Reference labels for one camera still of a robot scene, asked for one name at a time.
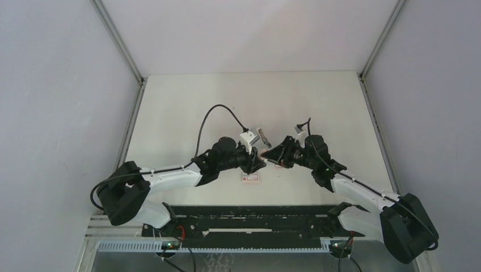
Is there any black camera cable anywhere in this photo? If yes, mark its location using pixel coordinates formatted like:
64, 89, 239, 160
89, 104, 250, 212
306, 117, 440, 252

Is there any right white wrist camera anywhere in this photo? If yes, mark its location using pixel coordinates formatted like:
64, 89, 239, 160
294, 124, 306, 137

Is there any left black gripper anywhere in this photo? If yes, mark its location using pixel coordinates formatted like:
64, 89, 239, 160
217, 142, 265, 175

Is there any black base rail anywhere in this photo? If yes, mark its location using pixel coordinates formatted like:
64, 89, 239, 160
142, 205, 350, 248

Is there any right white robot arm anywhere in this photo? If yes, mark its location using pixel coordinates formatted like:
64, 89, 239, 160
261, 135, 440, 264

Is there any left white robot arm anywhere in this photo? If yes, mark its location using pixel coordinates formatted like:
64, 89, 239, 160
91, 137, 266, 236

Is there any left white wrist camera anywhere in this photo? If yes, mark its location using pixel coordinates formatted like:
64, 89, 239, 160
239, 130, 260, 155

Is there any white slotted cable duct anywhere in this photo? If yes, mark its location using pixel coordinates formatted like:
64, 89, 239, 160
97, 240, 335, 253

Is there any red white staple box sleeve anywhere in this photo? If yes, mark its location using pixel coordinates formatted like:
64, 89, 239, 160
242, 173, 260, 184

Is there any left black camera cable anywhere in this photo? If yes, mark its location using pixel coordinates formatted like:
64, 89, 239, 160
89, 104, 250, 212

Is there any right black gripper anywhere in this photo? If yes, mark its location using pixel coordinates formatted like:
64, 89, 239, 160
262, 136, 316, 171

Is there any right black camera cable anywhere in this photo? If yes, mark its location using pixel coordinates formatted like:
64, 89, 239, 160
306, 117, 440, 252

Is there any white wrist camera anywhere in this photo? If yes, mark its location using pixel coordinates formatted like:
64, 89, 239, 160
294, 124, 306, 137
239, 130, 260, 155

